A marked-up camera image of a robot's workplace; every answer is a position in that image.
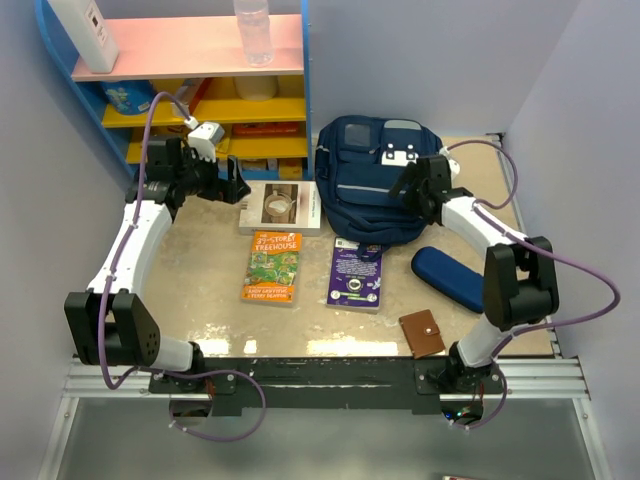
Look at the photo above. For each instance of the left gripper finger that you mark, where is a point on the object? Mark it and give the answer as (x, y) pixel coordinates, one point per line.
(233, 169)
(233, 189)

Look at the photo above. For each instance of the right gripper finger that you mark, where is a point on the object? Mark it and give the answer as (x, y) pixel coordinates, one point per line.
(405, 179)
(416, 196)

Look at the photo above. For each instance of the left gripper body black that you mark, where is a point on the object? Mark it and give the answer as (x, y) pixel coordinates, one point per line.
(200, 177)

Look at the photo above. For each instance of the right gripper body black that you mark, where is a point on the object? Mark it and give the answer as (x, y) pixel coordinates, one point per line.
(428, 218)

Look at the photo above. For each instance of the navy blue student backpack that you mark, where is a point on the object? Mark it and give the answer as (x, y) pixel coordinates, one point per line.
(354, 180)

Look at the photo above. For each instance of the brown leather wallet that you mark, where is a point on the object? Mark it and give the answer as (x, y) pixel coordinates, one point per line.
(422, 334)

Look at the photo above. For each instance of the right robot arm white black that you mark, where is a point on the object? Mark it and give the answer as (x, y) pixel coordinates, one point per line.
(519, 279)

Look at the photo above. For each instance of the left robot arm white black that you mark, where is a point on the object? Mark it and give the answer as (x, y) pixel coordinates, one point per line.
(109, 322)

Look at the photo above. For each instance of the red flat box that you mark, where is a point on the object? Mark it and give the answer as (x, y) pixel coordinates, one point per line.
(265, 128)

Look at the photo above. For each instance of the white coffee photo book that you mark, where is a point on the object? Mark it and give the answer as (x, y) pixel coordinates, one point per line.
(281, 206)

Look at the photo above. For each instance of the blue shelf unit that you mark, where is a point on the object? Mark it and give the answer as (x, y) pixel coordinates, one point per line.
(169, 50)

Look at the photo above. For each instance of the white cylindrical jar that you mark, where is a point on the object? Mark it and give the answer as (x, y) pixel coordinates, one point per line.
(256, 88)

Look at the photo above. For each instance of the orange treehouse book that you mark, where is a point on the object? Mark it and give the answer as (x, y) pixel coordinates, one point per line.
(272, 268)

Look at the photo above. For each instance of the blue snack canister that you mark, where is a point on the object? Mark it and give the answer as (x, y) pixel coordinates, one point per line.
(129, 97)

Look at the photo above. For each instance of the purple paperback book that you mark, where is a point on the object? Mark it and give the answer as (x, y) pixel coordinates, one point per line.
(355, 276)

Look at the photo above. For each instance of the blue pencil case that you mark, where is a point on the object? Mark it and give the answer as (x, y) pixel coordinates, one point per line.
(450, 277)

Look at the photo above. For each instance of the clear plastic water bottle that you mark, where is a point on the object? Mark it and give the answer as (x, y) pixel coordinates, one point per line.
(253, 22)

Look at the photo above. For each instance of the white rectangular device box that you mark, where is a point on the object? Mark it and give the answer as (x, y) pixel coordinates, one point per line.
(85, 25)

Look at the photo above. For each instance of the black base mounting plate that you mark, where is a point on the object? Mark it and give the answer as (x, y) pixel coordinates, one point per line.
(354, 383)

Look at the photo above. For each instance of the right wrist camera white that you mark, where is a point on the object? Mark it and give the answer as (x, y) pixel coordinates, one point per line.
(401, 158)

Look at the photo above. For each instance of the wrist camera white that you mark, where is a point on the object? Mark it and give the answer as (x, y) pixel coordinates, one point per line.
(204, 137)
(401, 158)

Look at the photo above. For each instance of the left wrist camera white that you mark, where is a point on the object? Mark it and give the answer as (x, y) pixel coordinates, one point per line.
(204, 137)

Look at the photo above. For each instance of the aluminium rail frame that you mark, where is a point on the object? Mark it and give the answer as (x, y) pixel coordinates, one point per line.
(111, 326)

